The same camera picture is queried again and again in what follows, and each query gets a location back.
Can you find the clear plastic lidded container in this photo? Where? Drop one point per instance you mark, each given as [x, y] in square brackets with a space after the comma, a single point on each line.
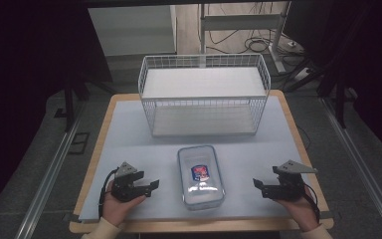
[212, 199]

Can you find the white table mat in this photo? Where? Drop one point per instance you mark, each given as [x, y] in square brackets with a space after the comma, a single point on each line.
[129, 139]

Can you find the clear packet with red-blue label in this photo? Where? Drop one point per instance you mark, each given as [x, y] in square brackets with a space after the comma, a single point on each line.
[201, 177]

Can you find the person's right hand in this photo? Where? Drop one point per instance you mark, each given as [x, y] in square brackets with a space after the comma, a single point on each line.
[300, 210]

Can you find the white metal desk frame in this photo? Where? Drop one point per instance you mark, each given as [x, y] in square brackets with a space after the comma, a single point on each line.
[242, 21]

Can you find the black table clamp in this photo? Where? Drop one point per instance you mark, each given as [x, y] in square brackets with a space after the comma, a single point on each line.
[71, 217]
[326, 214]

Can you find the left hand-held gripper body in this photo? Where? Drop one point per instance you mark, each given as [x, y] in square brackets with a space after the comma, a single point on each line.
[124, 186]

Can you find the white cabinet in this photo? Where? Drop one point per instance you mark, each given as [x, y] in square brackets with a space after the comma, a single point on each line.
[132, 30]

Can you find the person's left hand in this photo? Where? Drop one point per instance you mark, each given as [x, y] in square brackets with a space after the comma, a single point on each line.
[119, 209]

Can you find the white power strip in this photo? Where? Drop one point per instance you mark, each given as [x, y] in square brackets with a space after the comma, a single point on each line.
[293, 43]

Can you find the dark curtain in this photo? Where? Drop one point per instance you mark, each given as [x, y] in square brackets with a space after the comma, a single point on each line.
[30, 49]
[361, 49]

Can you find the black metal stand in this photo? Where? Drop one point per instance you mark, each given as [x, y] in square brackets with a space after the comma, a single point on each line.
[69, 103]
[340, 96]

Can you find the silver floor rail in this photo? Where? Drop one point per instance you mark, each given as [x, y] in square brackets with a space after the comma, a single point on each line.
[46, 186]
[361, 166]

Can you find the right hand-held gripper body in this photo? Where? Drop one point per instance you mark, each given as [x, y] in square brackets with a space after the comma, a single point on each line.
[290, 184]

